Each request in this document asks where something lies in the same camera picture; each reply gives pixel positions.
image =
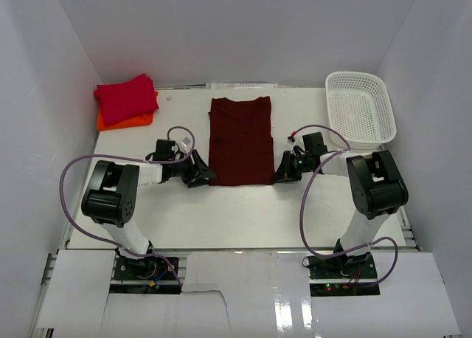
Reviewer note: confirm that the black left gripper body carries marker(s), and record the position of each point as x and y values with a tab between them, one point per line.
194	168

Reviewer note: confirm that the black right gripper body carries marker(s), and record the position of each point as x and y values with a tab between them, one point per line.
288	167

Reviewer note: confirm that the dark red t-shirt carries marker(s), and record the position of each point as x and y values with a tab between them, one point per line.
241	147

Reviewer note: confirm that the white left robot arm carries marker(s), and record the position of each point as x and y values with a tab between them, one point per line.
110	197

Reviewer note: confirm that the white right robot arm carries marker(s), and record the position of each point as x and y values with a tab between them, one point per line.
377	189

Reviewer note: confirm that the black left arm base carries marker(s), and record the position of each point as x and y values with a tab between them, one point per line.
145	275

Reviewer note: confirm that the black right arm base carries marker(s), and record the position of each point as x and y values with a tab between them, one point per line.
328	279

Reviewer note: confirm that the folded orange t-shirt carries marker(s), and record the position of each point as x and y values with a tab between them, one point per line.
129	111

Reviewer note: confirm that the white perforated plastic basket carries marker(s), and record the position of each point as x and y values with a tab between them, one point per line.
359	110

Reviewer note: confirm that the folded bright red t-shirt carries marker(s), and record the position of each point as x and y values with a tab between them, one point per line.
141	83

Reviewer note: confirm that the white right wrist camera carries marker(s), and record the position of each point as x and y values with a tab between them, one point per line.
295	142

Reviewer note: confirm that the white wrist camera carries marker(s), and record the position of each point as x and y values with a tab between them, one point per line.
186	144
295	142

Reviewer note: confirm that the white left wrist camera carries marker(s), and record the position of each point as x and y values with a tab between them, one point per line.
186	144

